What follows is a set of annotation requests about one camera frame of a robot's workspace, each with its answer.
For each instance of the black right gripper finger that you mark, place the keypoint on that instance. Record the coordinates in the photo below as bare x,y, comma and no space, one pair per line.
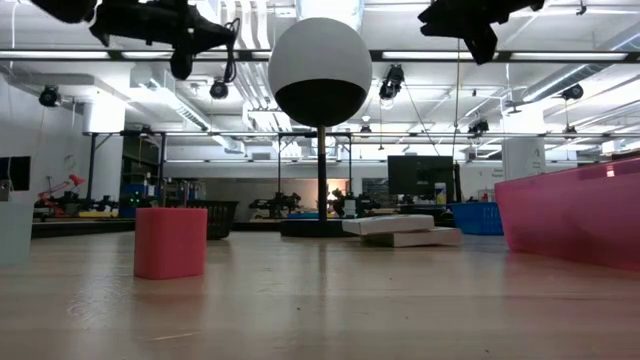
435,12
435,27

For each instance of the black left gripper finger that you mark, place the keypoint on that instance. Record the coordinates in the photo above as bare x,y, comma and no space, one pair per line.
212,42
215,27

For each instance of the white printed product box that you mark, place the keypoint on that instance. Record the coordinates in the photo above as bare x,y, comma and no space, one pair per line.
425,238
387,224

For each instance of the pink foam block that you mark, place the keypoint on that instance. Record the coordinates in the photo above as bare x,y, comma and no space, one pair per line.
170,245

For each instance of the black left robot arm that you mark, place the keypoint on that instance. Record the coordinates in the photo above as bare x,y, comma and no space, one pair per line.
62,9

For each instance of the black background robot arm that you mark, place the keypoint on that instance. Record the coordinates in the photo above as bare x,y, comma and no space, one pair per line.
277,204
350,204

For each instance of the pink translucent bin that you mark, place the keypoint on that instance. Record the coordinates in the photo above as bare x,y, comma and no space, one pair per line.
575,215

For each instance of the black ceiling-hung device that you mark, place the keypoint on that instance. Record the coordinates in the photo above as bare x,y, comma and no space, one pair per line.
50,96
477,127
572,92
392,82
218,90

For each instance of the white globe lamp black base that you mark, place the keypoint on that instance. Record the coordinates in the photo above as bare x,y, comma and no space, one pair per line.
320,55

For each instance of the black monitor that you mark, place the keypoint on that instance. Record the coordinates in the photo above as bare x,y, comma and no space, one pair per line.
420,175

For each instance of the black plastic basket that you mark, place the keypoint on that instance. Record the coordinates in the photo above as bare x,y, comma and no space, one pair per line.
222,220

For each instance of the red background machine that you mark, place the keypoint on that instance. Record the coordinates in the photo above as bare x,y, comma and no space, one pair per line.
55,189

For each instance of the blue plastic basket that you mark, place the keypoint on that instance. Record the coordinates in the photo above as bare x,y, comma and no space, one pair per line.
475,220

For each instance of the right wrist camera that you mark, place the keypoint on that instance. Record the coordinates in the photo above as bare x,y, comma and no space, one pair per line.
482,47

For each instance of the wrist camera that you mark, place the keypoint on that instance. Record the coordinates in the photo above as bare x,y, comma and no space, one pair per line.
181,65
482,47

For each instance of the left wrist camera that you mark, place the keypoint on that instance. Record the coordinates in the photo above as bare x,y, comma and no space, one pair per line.
181,65

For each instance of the black metal rig frame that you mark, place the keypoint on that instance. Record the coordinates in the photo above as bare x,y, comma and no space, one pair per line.
115,56

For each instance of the black wall panel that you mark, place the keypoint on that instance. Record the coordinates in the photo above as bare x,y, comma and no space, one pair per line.
15,172

